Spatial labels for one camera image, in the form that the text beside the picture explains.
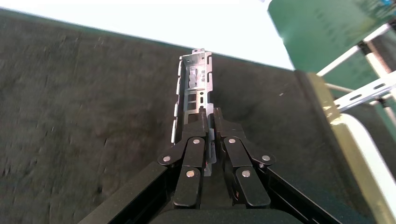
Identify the black container with brass edges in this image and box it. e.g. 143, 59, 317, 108
0, 7, 396, 224

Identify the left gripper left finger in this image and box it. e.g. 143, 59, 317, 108
157, 106, 209, 209

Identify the white slotted metal rack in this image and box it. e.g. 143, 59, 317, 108
333, 70, 396, 113

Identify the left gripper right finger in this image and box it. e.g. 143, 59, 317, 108
213, 107, 276, 208

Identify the metal channel part black inside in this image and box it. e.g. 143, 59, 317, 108
170, 48, 217, 177

